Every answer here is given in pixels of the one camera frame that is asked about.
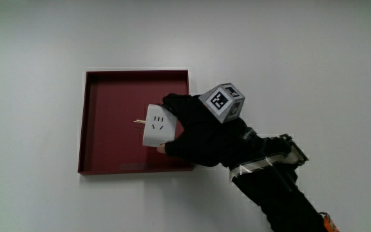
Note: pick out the white socket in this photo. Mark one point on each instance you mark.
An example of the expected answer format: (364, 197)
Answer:
(158, 130)

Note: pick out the person's right hand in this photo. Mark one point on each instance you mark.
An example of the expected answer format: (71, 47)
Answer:
(205, 141)

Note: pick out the dark red square tray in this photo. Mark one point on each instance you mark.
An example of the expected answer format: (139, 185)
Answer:
(108, 145)

